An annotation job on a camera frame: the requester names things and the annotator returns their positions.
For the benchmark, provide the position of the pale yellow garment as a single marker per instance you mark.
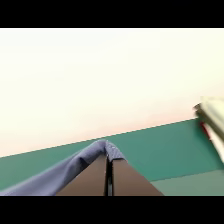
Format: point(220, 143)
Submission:
point(213, 108)

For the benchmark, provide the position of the white garment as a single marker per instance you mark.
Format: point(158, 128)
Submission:
point(218, 143)

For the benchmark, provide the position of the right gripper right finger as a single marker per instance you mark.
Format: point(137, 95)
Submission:
point(130, 181)

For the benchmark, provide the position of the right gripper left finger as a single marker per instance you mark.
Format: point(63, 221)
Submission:
point(93, 180)

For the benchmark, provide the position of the purple T-shirt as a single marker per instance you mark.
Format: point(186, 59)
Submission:
point(63, 170)

